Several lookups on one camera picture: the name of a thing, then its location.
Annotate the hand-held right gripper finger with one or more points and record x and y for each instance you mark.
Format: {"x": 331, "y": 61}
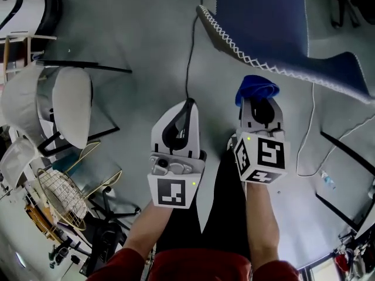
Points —
{"x": 278, "y": 119}
{"x": 246, "y": 116}

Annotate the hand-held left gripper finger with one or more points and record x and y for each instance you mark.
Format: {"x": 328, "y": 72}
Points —
{"x": 159, "y": 130}
{"x": 194, "y": 127}

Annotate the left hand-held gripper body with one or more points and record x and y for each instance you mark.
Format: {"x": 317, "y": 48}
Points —
{"x": 171, "y": 187}

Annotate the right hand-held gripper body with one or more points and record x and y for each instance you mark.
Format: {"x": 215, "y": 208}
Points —
{"x": 263, "y": 157}

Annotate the blue cloth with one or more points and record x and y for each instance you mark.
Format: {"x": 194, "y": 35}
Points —
{"x": 255, "y": 88}

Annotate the blue fabric chair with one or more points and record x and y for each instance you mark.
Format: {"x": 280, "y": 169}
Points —
{"x": 263, "y": 19}

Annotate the person's left forearm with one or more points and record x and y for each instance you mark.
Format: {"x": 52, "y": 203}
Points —
{"x": 146, "y": 230}

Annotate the person's right forearm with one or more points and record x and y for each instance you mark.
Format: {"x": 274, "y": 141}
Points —
{"x": 262, "y": 224}

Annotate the black office chair base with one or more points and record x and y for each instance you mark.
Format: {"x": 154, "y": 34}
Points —
{"x": 108, "y": 233}

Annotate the black office chair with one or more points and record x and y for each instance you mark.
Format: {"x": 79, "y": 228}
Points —
{"x": 342, "y": 1}

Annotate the person's white shoe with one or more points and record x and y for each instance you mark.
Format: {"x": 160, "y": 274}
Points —
{"x": 231, "y": 142}

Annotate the person's black trousers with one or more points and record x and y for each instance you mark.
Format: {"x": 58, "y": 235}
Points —
{"x": 222, "y": 215}

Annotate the clear water bottle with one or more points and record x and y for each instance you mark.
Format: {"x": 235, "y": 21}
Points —
{"x": 328, "y": 180}

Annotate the gold-framed glass side table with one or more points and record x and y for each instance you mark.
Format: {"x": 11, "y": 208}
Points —
{"x": 96, "y": 168}

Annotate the person's red shirt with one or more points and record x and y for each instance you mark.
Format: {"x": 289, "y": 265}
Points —
{"x": 199, "y": 266}

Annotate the white shell armchair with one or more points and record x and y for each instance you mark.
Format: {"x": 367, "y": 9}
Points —
{"x": 70, "y": 104}

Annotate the white cushion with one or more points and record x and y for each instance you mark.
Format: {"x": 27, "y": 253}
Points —
{"x": 16, "y": 159}

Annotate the white and black machine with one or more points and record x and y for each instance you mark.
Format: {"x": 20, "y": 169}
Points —
{"x": 23, "y": 4}

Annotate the black table frame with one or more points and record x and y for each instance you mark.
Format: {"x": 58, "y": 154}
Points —
{"x": 348, "y": 154}

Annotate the wooden frame stand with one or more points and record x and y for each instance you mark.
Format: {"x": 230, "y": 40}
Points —
{"x": 17, "y": 39}

